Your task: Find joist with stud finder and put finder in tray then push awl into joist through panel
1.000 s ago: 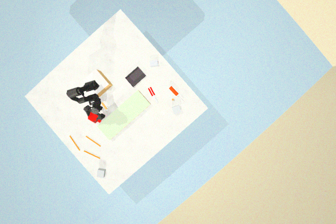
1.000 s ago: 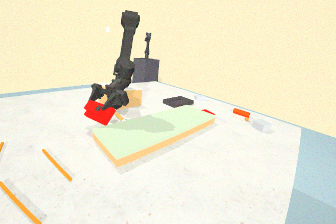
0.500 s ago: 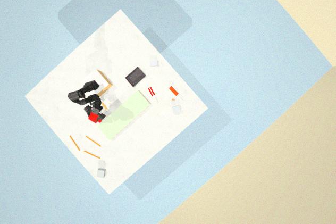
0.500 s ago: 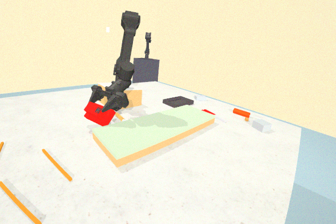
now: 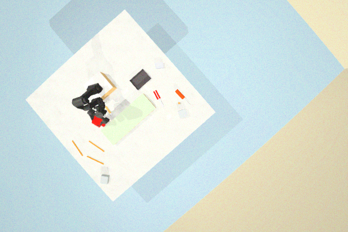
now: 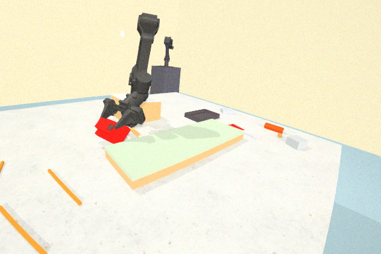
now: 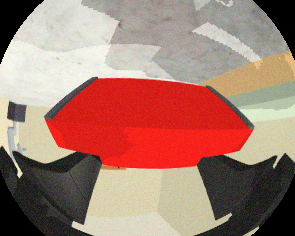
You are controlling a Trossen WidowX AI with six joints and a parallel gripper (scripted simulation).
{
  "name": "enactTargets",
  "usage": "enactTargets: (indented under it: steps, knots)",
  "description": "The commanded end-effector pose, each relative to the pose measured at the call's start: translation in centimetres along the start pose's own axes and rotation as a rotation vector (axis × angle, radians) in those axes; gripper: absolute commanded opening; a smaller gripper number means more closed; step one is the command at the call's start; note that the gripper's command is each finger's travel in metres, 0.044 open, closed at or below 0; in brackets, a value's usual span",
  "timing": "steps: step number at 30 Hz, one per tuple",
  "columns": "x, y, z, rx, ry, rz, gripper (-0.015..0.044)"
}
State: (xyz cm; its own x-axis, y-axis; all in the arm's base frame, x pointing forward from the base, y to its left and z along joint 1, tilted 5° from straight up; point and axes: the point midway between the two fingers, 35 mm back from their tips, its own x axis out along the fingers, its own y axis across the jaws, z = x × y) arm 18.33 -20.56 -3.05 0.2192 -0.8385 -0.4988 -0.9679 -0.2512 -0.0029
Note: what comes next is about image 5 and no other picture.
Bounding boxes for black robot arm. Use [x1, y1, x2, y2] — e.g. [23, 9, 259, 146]
[72, 83, 107, 118]

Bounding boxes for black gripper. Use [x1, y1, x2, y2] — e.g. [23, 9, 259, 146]
[87, 109, 110, 125]

